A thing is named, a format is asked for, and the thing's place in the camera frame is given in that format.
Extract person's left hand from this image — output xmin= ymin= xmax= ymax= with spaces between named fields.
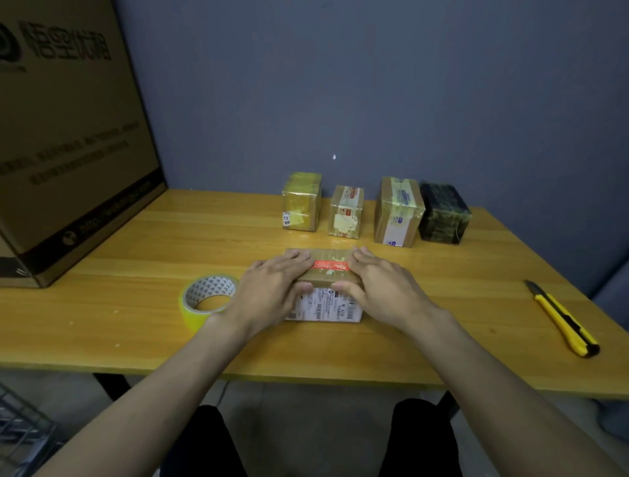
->
xmin=210 ymin=248 xmax=316 ymax=341

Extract person's right hand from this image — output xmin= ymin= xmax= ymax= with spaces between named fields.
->
xmin=331 ymin=245 xmax=444 ymax=336

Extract yellow tape roll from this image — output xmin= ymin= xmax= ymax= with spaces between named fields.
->
xmin=178 ymin=275 xmax=240 ymax=336

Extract brown box with white label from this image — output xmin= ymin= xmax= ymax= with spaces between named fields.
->
xmin=373 ymin=176 xmax=427 ymax=248

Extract small carton red label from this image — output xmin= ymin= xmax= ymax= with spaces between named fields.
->
xmin=328 ymin=184 xmax=366 ymax=240

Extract black cardboard box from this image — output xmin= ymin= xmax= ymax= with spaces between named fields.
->
xmin=418 ymin=182 xmax=473 ymax=246

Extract small carton yellow tape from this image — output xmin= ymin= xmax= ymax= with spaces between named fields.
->
xmin=280 ymin=170 xmax=324 ymax=233

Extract person's right forearm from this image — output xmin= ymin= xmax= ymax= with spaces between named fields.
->
xmin=410 ymin=309 xmax=628 ymax=477

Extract person's left forearm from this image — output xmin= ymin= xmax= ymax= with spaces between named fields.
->
xmin=34 ymin=314 xmax=252 ymax=477

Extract person's black trousers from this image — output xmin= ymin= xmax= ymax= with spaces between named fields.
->
xmin=161 ymin=398 xmax=464 ymax=477

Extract black table leg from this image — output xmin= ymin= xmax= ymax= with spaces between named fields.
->
xmin=436 ymin=391 xmax=461 ymax=422
xmin=92 ymin=373 xmax=134 ymax=402

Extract yellow utility knife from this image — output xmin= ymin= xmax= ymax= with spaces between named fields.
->
xmin=522 ymin=278 xmax=602 ymax=359

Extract grey pleated curtain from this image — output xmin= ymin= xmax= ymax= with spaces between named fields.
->
xmin=591 ymin=260 xmax=629 ymax=443

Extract large flat brown carton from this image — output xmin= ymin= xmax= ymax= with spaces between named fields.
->
xmin=0 ymin=0 xmax=168 ymax=290

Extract metal wire cart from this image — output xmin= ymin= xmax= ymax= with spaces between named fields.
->
xmin=0 ymin=382 xmax=66 ymax=477

